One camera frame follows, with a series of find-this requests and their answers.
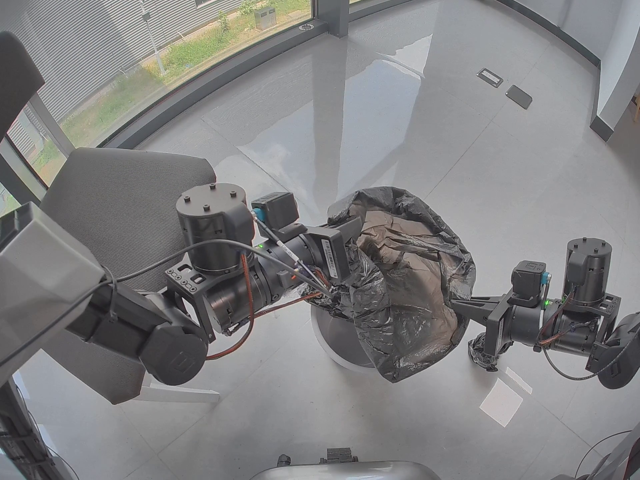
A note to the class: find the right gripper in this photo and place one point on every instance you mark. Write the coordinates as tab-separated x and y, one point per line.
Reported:
525	323

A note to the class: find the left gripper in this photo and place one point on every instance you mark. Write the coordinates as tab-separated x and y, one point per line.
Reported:
265	288

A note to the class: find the black plastic bag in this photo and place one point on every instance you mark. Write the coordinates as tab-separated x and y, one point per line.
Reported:
415	328

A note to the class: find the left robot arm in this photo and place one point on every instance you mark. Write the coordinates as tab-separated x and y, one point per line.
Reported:
45	278

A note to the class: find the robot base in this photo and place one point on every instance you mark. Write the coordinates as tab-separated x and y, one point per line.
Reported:
350	470

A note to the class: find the crumpled black plastic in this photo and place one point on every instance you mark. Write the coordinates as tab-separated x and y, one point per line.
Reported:
478	353

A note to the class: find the white trash bin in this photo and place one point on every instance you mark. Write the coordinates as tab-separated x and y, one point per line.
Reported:
335	340

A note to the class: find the grey chair with white legs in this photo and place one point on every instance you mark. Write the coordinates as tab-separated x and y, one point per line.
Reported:
125	203

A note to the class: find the window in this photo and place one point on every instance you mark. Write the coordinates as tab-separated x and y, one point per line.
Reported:
100	18

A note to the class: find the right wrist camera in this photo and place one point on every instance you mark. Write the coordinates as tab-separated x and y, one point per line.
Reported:
529	275

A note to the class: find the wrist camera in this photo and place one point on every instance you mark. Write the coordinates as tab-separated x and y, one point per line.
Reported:
275	210
529	275

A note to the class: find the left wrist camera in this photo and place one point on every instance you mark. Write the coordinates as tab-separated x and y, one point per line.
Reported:
275	210

